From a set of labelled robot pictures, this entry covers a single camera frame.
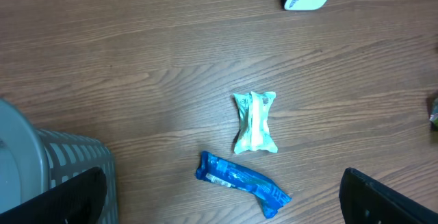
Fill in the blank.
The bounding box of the green gummy candy bag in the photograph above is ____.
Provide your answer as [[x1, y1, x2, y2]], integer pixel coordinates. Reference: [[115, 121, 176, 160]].
[[429, 98, 438, 129]]

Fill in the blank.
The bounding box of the grey plastic shopping basket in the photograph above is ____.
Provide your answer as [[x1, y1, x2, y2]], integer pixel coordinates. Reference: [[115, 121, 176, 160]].
[[1, 100, 118, 223]]

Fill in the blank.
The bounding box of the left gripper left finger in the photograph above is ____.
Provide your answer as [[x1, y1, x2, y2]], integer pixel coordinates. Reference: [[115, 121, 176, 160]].
[[1, 167, 107, 224]]

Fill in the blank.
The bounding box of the teal white candy packet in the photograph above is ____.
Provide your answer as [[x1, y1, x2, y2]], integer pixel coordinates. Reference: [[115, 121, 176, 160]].
[[233, 92, 278, 154]]

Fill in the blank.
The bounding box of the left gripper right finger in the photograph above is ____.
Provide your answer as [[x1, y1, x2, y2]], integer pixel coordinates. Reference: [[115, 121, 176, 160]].
[[339, 168, 437, 224]]

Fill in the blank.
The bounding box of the blue snack packet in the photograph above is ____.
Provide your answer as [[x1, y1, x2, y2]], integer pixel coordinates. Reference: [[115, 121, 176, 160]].
[[195, 151, 292, 219]]

